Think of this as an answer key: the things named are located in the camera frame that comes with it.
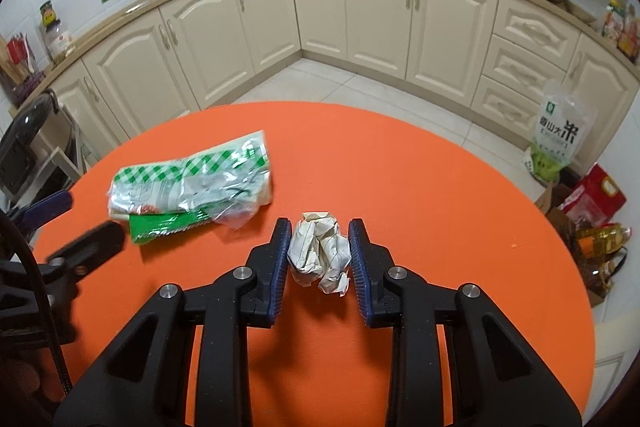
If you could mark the green checked plastic package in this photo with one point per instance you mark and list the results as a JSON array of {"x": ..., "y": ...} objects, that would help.
[{"x": 200, "y": 179}]

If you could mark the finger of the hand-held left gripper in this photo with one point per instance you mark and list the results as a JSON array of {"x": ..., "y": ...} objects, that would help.
[
  {"x": 95, "y": 243},
  {"x": 45, "y": 209}
]

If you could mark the large cooking oil bottle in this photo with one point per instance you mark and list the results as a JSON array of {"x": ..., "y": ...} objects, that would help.
[{"x": 602, "y": 242}]

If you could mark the clear jar white label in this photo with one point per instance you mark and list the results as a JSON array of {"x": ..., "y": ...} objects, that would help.
[{"x": 59, "y": 41}]

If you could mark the small cooking oil bottle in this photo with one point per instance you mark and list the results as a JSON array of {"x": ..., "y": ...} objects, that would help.
[{"x": 600, "y": 277}]

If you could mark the green foil wrapper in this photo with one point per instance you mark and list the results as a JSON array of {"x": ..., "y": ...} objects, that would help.
[{"x": 160, "y": 225}]

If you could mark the small cardboard box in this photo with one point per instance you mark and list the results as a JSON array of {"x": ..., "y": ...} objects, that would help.
[{"x": 552, "y": 209}]

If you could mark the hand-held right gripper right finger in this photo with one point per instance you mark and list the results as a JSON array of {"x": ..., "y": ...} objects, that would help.
[{"x": 361, "y": 272}]

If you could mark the cream base kitchen cabinets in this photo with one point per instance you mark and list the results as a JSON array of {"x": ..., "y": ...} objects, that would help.
[{"x": 380, "y": 17}]

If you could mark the white paper ball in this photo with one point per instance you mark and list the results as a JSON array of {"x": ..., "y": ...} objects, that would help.
[{"x": 320, "y": 257}]

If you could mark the black and silver rice cooker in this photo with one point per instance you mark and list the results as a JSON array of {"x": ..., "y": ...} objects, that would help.
[{"x": 22, "y": 132}]

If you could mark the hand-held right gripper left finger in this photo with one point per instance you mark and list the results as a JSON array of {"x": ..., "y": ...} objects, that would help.
[{"x": 281, "y": 272}]

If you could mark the purple utensil holder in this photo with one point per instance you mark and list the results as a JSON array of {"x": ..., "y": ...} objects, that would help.
[{"x": 27, "y": 86}]

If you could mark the large cardboard box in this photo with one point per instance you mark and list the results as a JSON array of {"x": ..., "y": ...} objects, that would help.
[{"x": 597, "y": 299}]

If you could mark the wooden cutting board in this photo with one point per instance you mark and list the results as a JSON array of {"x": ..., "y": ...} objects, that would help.
[{"x": 6, "y": 67}]

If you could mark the clear and green rice bag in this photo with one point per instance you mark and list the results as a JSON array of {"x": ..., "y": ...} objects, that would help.
[{"x": 557, "y": 137}]

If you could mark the cream door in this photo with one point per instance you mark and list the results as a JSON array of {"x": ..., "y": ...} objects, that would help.
[{"x": 615, "y": 357}]

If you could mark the condiment bottles on counter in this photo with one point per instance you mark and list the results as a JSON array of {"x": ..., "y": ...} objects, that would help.
[{"x": 622, "y": 29}]

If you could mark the dark yellow seasoning can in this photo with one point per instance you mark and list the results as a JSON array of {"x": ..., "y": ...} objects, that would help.
[{"x": 47, "y": 12}]

